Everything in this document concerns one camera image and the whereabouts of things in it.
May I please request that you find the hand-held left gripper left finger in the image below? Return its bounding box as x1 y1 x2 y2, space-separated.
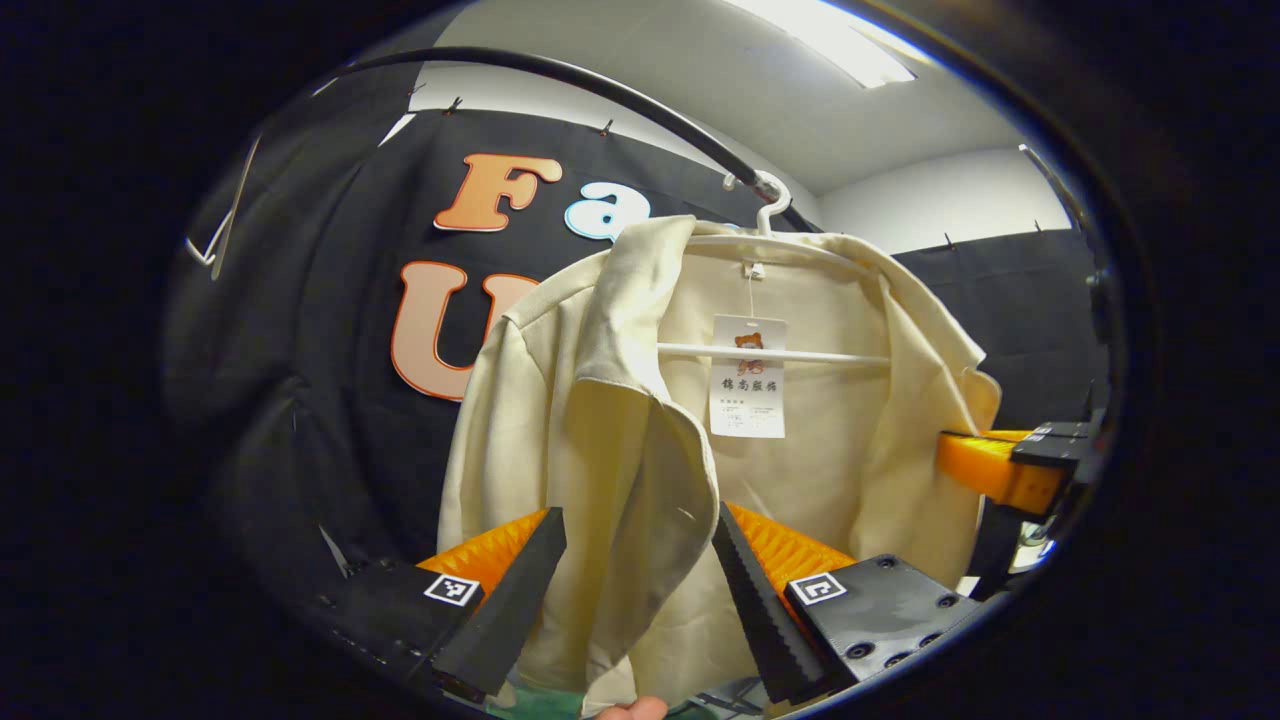
320 505 568 701

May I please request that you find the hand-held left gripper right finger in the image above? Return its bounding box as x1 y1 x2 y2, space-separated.
712 500 986 706

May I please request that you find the green laundry hamper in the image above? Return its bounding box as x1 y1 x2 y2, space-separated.
495 680 741 720

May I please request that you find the cream jacket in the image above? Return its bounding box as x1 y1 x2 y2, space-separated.
437 215 1003 716

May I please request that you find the white hanger with hook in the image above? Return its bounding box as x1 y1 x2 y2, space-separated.
657 170 893 367

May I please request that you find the empty white hanger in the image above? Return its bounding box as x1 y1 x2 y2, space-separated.
185 130 263 281

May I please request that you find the black clothes rack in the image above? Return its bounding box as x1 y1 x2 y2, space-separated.
310 47 821 236

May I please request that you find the white paper garment tag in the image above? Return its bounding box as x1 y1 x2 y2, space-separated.
708 315 789 439

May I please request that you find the black backdrop cloth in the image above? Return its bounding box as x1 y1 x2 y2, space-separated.
165 60 1111 621

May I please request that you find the ceiling light panel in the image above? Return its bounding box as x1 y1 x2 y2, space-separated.
725 0 916 89

